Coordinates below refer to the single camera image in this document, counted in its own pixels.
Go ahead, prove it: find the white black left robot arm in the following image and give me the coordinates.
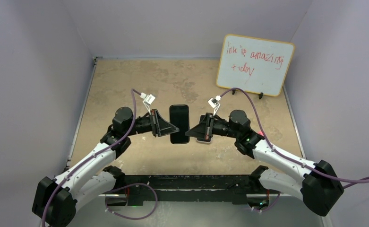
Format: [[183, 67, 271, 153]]
[[32, 107, 179, 227]]

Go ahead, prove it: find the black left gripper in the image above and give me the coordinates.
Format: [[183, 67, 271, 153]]
[[125, 109, 178, 137]]

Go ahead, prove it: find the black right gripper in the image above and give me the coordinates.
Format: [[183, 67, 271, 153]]
[[186, 113, 240, 140]]

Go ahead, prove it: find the white silicone phone case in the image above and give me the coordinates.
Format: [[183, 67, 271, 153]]
[[196, 139, 212, 144]]

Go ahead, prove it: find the yellow framed whiteboard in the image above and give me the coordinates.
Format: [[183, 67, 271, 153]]
[[216, 34, 295, 96]]

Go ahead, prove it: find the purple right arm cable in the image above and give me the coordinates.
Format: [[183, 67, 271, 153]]
[[215, 87, 369, 214]]

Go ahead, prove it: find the aluminium frame rail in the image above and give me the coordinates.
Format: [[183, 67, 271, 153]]
[[115, 169, 324, 203]]

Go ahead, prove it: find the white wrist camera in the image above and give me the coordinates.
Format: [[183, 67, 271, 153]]
[[208, 96, 221, 116], [140, 93, 156, 113]]

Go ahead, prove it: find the black phone case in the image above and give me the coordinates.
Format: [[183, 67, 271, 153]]
[[169, 105, 190, 145]]

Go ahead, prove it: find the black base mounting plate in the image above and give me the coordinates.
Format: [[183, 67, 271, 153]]
[[107, 175, 277, 209]]

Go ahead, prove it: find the black phone silver edge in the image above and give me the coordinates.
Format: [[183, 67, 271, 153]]
[[170, 105, 189, 143]]

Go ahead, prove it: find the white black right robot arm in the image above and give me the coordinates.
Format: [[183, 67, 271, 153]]
[[185, 110, 344, 217]]

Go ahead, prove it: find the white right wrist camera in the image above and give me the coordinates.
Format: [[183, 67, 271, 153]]
[[208, 96, 221, 116]]

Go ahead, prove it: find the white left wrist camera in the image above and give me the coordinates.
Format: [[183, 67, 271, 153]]
[[140, 93, 156, 113]]

